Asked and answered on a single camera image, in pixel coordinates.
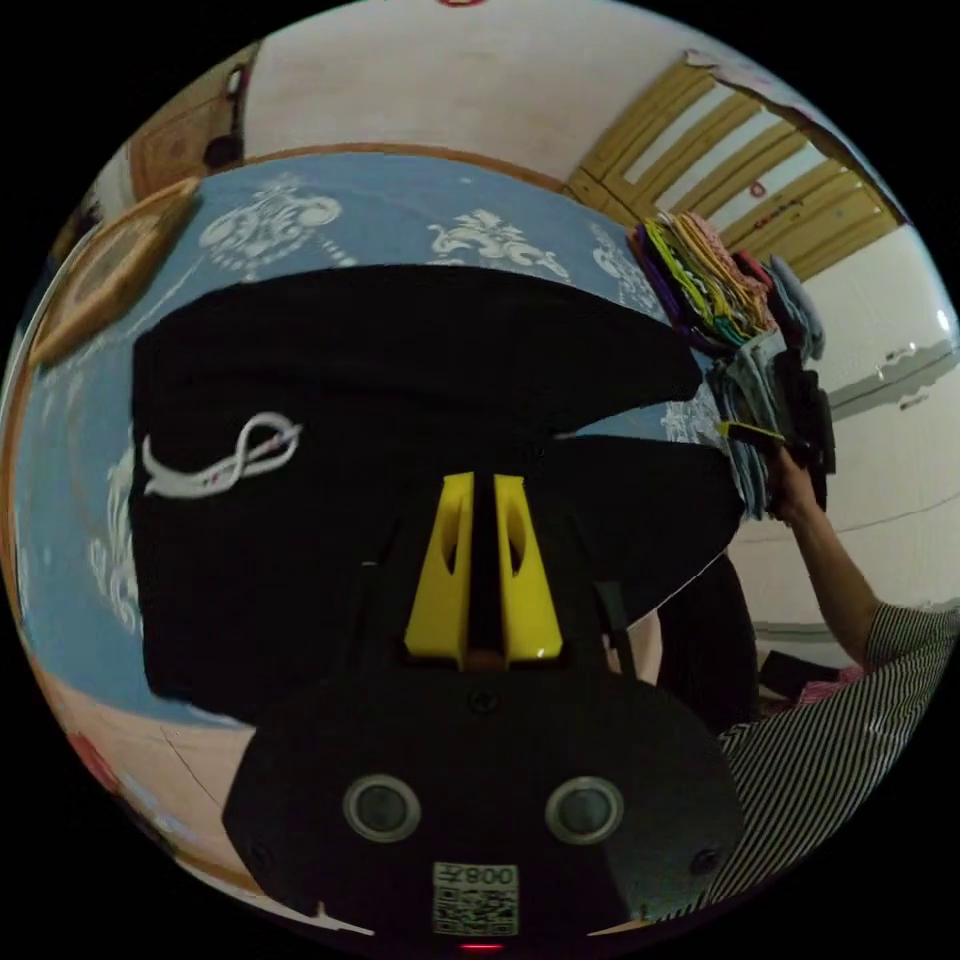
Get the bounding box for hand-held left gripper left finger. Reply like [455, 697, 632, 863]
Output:
[404, 472, 476, 671]

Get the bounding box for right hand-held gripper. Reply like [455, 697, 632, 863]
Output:
[717, 359, 838, 514]

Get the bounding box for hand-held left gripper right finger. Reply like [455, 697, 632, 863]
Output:
[492, 474, 565, 667]

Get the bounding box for black striped pants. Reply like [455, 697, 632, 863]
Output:
[128, 263, 745, 725]

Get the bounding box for person's right forearm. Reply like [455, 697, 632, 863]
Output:
[779, 500, 883, 665]

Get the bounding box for person's right hand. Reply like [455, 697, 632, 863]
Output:
[769, 446, 820, 528]

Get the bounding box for pile of clothes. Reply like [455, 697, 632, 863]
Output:
[632, 211, 838, 520]

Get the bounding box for yellow framed window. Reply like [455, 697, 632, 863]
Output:
[567, 58, 910, 280]

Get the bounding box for person's body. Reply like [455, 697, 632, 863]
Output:
[608, 551, 960, 925]

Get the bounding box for bed with blue printed sheet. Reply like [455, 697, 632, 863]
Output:
[0, 153, 751, 905]

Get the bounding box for brown wooden cupboard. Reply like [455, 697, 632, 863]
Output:
[125, 41, 264, 205]

